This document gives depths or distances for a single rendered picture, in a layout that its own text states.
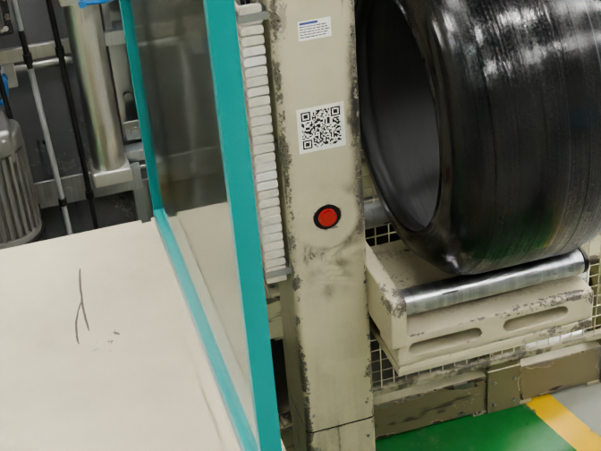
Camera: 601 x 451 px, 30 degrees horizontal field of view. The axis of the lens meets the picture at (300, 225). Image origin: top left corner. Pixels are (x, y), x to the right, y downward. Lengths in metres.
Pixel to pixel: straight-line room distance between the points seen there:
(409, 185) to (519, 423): 1.06
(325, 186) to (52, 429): 0.77
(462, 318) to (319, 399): 0.30
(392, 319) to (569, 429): 1.26
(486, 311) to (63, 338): 0.87
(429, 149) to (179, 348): 1.04
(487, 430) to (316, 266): 1.23
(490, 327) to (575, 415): 1.15
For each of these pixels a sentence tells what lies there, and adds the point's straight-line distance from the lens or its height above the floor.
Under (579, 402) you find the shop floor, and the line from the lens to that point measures 3.07.
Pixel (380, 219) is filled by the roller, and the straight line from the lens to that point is 2.08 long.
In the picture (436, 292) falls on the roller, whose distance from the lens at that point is 1.86.
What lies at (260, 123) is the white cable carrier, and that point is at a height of 1.24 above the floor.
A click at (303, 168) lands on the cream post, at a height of 1.16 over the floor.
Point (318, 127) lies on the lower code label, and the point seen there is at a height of 1.22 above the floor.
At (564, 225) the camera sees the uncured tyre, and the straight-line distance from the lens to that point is 1.75.
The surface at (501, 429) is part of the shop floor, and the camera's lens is 2.97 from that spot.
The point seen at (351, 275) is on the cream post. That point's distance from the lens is 1.87.
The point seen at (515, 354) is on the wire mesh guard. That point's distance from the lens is 2.70.
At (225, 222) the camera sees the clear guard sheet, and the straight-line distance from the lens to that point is 0.89.
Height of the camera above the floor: 1.99
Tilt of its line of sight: 32 degrees down
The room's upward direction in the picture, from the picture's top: 5 degrees counter-clockwise
